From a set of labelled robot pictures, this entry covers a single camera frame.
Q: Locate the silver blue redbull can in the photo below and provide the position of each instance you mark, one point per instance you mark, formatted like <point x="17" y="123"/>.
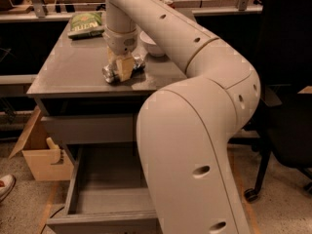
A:
<point x="111" y="75"/>

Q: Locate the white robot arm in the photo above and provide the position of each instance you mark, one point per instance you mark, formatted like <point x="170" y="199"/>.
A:
<point x="182" y="130"/>

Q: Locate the black office chair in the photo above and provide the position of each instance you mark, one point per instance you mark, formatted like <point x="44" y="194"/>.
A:
<point x="283" y="59"/>

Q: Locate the cardboard box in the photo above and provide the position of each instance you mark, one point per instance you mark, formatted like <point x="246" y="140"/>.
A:
<point x="45" y="159"/>

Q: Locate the grey drawer cabinet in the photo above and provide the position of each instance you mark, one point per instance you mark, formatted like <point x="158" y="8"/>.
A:
<point x="70" y="83"/>

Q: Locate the open grey middle drawer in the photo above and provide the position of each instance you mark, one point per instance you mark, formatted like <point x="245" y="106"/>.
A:
<point x="107" y="194"/>

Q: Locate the orange soda can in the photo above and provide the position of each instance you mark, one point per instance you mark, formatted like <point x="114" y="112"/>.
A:
<point x="170" y="3"/>

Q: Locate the white ceramic bowl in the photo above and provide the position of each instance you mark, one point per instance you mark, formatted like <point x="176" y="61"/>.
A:
<point x="150" y="46"/>

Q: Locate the green chip bag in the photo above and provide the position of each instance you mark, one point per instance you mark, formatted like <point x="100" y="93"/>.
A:
<point x="85" y="25"/>

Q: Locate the closed grey top drawer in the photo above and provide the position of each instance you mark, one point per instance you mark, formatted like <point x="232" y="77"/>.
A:
<point x="106" y="128"/>

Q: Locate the white red shoe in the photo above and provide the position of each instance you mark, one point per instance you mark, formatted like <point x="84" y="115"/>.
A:
<point x="7" y="183"/>

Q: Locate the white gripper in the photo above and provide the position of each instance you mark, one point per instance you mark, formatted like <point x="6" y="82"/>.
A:
<point x="121" y="43"/>

